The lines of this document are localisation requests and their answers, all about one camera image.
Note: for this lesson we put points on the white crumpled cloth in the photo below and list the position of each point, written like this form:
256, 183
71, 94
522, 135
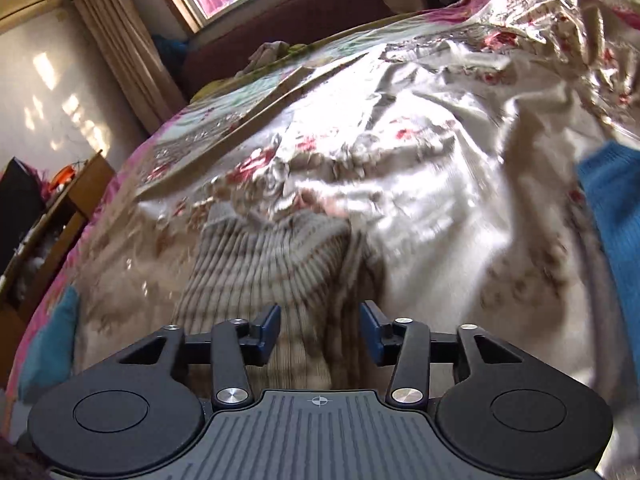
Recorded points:
270, 54

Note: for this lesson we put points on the wooden side cabinet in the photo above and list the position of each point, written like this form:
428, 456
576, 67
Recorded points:
55, 230

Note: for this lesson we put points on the white air conditioner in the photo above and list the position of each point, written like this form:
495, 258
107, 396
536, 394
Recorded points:
25, 7

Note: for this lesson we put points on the orange item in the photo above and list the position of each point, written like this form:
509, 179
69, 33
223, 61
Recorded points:
65, 176

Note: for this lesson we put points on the black television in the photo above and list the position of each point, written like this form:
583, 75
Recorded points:
20, 205

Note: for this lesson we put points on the beige striped knit sweater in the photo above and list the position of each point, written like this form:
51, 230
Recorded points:
260, 270

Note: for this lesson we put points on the pink green floral sheet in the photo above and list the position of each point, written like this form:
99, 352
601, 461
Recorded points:
225, 105

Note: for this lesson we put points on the teal knit garment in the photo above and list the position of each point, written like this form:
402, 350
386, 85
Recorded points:
47, 350

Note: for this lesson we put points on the blue knit garment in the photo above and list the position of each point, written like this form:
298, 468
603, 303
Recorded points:
615, 220

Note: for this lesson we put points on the maroon sofa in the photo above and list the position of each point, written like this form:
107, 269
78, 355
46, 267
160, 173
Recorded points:
280, 25

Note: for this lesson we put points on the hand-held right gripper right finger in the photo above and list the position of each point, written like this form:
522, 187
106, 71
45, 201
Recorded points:
373, 327

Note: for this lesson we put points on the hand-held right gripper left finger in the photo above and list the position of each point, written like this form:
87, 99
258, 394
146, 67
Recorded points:
270, 327

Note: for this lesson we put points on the beige floral satin bedspread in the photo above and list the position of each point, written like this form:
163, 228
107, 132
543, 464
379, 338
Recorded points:
425, 170

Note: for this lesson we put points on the teal cloth by window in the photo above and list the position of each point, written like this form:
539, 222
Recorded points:
170, 47

